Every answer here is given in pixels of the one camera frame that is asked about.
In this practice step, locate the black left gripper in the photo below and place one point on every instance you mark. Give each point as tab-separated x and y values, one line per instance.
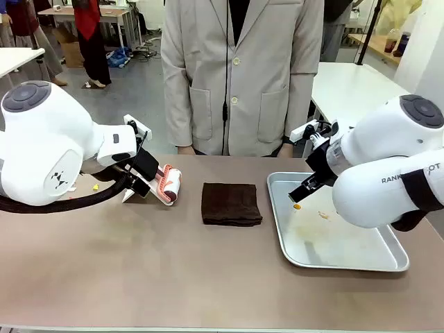
138	190

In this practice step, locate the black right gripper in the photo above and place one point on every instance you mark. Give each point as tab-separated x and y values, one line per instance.
322	163

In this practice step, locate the brown cloth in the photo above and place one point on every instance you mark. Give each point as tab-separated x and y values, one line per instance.
230	204

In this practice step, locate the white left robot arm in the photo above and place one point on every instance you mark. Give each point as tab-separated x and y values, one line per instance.
41	138

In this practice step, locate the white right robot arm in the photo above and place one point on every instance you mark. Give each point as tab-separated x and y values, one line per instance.
374	194

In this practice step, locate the person left hand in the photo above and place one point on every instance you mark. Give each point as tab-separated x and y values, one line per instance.
287	150

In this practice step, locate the person right hand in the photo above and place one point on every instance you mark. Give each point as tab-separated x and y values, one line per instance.
186	150

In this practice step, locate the white folded stand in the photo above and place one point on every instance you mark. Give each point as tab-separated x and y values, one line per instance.
130	198

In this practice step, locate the pink white lint roller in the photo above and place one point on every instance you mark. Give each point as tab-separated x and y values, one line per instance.
173	180

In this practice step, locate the black wristwatch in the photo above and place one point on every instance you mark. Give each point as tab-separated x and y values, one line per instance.
287	140

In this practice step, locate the silver metal tray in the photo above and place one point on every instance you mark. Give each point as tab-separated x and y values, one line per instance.
347	249

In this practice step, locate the large white table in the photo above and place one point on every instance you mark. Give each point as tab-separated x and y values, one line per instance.
347	86

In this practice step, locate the person in beige jacket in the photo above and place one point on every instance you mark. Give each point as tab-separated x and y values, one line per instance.
263	69

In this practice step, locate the blue plastic bag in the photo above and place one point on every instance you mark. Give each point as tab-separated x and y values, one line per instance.
118	57

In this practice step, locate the person in red top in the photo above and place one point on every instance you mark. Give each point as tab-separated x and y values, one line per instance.
92	52

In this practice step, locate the cardboard box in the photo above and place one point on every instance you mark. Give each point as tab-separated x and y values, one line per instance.
73	53

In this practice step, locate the person in grey trousers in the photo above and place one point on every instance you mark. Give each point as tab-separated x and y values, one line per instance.
333	38

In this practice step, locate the wooden table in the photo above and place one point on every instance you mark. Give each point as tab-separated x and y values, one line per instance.
378	45

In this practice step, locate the person in khaki trousers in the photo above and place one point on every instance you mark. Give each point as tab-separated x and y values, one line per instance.
45	52

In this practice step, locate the black pole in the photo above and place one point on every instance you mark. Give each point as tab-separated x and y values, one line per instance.
367	34

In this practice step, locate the bottle with red liquid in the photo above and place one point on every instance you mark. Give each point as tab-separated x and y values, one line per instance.
391	43

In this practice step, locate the dark bottle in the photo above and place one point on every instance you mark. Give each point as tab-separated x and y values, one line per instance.
402	43

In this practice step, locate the brown top work table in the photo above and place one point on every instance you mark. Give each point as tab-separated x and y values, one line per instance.
104	14

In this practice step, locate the white side table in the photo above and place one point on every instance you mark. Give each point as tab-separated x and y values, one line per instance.
17	57

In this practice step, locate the person in yellow coat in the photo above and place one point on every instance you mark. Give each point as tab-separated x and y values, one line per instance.
399	14

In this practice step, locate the person in blue sleeve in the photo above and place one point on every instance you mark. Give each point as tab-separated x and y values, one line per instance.
5	27

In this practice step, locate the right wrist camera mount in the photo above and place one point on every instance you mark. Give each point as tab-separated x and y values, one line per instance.
301	131

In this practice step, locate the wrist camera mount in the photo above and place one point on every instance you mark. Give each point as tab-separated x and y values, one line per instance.
301	131
138	130

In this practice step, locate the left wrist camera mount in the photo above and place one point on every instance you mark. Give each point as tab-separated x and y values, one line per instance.
138	130

